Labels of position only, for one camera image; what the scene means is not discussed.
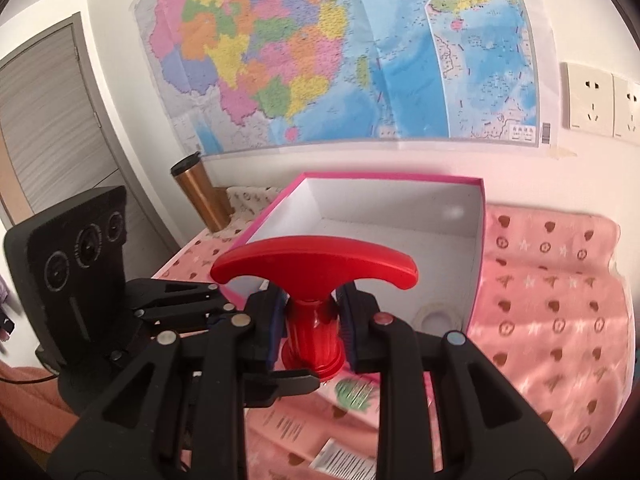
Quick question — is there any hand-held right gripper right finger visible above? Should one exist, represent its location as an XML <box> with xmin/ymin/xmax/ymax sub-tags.
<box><xmin>336</xmin><ymin>282</ymin><xmax>576</xmax><ymax>480</ymax></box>

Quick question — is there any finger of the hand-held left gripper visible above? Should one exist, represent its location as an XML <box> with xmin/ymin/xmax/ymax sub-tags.
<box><xmin>242</xmin><ymin>367</ymin><xmax>321</xmax><ymax>409</ymax></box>
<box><xmin>127</xmin><ymin>277</ymin><xmax>238</xmax><ymax>342</ymax></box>

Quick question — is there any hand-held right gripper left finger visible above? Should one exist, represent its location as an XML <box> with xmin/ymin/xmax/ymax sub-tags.
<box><xmin>47</xmin><ymin>287</ymin><xmax>290</xmax><ymax>480</ymax></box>

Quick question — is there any pink tube with leaf print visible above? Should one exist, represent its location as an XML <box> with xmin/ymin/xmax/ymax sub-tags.
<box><xmin>247</xmin><ymin>372</ymin><xmax>383</xmax><ymax>441</ymax></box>

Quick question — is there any red corkscrew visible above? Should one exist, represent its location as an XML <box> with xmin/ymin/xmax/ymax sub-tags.
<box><xmin>210</xmin><ymin>236</ymin><xmax>420</xmax><ymax>380</ymax></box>

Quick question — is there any white tape roll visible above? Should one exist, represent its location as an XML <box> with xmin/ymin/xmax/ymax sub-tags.
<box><xmin>414</xmin><ymin>304</ymin><xmax>463</xmax><ymax>333</ymax></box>

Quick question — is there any pink cardboard box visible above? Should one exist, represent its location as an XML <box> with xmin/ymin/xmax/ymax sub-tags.
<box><xmin>212</xmin><ymin>171</ymin><xmax>487</xmax><ymax>341</ymax></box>

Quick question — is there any person's left forearm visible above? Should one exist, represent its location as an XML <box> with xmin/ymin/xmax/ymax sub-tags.
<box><xmin>0</xmin><ymin>360</ymin><xmax>78</xmax><ymax>441</ymax></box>

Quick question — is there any white tube with black cap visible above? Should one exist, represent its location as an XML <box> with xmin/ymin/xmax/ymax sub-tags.
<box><xmin>310</xmin><ymin>437</ymin><xmax>378</xmax><ymax>478</ymax></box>

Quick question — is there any copper travel tumbler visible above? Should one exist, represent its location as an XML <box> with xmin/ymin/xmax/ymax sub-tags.
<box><xmin>170</xmin><ymin>152</ymin><xmax>233</xmax><ymax>234</ymax></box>

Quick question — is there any grey door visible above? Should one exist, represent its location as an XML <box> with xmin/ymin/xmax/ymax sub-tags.
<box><xmin>0</xmin><ymin>12</ymin><xmax>181</xmax><ymax>271</ymax></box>

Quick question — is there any pink printed cloth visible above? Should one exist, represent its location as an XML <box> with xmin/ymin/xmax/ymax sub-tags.
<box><xmin>150</xmin><ymin>185</ymin><xmax>636</xmax><ymax>480</ymax></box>

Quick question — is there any brown wooden post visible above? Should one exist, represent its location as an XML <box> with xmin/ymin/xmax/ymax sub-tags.
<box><xmin>214</xmin><ymin>187</ymin><xmax>235</xmax><ymax>221</ymax></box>

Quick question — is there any black cable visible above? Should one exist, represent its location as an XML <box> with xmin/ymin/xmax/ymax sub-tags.
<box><xmin>0</xmin><ymin>372</ymin><xmax>61</xmax><ymax>386</ymax></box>

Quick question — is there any colourful wall map poster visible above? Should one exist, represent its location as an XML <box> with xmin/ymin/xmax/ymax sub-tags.
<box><xmin>132</xmin><ymin>0</ymin><xmax>553</xmax><ymax>158</ymax></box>

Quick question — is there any white wall power outlet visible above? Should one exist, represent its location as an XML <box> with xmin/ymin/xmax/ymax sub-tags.
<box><xmin>562</xmin><ymin>61</ymin><xmax>617</xmax><ymax>137</ymax></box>
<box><xmin>612</xmin><ymin>75</ymin><xmax>640</xmax><ymax>147</ymax></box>

